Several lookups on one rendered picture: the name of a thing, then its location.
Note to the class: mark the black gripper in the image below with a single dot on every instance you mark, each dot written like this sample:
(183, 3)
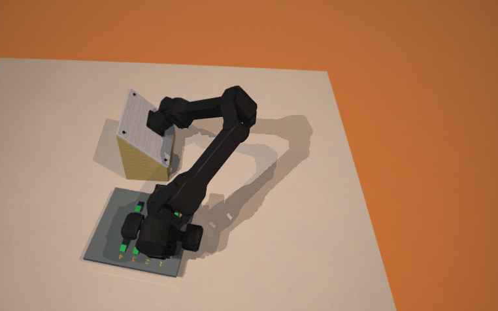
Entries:
(190, 239)

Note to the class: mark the grey switch panel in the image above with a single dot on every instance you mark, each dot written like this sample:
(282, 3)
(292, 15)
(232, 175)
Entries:
(109, 247)

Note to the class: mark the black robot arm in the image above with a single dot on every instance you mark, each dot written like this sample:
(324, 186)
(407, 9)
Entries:
(187, 190)

